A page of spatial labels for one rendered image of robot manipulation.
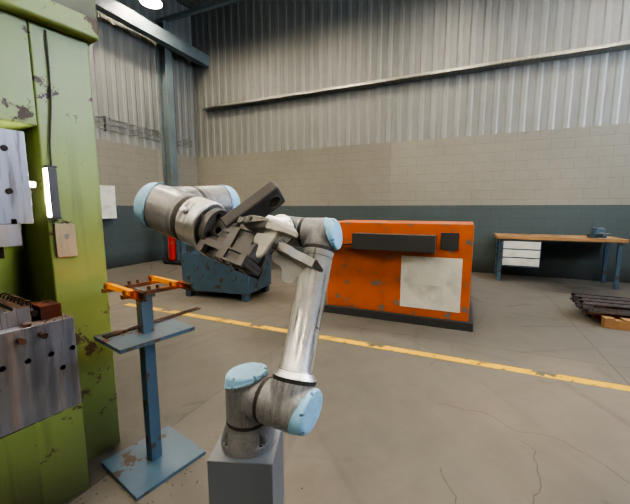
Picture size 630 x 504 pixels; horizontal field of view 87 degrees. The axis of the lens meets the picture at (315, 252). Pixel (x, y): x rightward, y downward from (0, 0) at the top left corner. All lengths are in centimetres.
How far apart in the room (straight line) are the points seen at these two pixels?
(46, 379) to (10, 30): 159
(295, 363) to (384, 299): 339
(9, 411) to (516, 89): 865
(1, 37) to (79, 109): 37
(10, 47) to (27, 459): 185
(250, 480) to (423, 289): 339
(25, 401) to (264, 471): 117
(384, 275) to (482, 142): 478
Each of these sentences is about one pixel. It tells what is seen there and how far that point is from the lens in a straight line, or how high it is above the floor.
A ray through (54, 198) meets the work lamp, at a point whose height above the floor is 148.
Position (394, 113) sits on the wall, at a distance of 872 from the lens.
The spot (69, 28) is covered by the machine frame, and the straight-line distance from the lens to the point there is 231.
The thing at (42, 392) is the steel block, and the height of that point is 60.
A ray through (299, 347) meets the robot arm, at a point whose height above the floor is 98.
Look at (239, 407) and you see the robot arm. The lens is 125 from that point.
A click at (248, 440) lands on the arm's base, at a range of 131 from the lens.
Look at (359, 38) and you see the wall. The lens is 954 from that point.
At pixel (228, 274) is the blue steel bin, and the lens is 535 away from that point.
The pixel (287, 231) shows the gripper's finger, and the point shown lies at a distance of 47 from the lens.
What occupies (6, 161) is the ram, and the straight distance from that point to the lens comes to 196.
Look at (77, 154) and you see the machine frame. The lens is 221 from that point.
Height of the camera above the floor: 143
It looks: 7 degrees down
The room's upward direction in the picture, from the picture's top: straight up
